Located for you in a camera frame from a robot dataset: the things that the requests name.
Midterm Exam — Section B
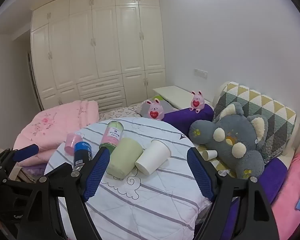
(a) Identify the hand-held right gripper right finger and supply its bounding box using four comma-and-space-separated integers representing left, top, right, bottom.
187, 147, 280, 240

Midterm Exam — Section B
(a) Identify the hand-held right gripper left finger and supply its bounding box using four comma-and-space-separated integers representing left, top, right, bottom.
16, 147, 111, 240

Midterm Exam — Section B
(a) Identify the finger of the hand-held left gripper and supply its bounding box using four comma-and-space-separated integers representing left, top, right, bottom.
0, 144, 40, 178

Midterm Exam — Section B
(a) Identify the small white paper cup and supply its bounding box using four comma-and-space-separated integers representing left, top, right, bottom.
202, 150, 218, 160

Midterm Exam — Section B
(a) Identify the light green cup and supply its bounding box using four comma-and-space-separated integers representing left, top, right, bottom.
106, 137, 143, 179

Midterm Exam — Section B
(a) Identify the pink cup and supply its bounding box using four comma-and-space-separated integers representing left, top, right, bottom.
64, 133, 83, 154

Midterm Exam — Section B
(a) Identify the blue can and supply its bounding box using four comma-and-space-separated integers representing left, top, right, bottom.
73, 141, 93, 172

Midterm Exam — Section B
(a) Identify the pink label bottle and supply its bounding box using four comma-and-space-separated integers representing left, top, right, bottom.
99, 120, 124, 153

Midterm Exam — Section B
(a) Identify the pink quilt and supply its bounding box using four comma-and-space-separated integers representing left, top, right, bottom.
12, 100, 100, 167

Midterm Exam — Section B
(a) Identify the grey plush toy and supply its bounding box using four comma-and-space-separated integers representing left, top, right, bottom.
189, 102, 269, 179

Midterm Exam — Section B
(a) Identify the purple bolster pillow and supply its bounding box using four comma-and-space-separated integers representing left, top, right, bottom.
162, 104, 214, 130

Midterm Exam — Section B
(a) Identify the heart print bed sheet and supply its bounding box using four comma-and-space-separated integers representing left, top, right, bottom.
98, 105, 143, 120

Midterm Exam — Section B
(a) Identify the small pink bunny plush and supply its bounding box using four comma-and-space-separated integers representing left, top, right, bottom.
189, 90, 205, 112

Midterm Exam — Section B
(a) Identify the purple bed sheet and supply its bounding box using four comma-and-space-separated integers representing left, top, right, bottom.
224, 155, 296, 233

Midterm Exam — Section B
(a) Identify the large pink bunny plush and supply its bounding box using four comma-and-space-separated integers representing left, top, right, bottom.
143, 99, 165, 120

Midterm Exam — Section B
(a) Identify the white nightstand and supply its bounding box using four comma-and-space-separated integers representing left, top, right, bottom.
153, 85, 212, 110

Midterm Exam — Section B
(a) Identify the pink fleece blanket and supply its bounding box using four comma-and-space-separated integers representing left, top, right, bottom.
271, 152, 300, 240

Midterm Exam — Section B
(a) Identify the triangle pattern cushion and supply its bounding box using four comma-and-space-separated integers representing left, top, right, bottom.
213, 81, 297, 164

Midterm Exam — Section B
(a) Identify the cream wardrobe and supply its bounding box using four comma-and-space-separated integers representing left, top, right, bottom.
30, 0, 167, 112

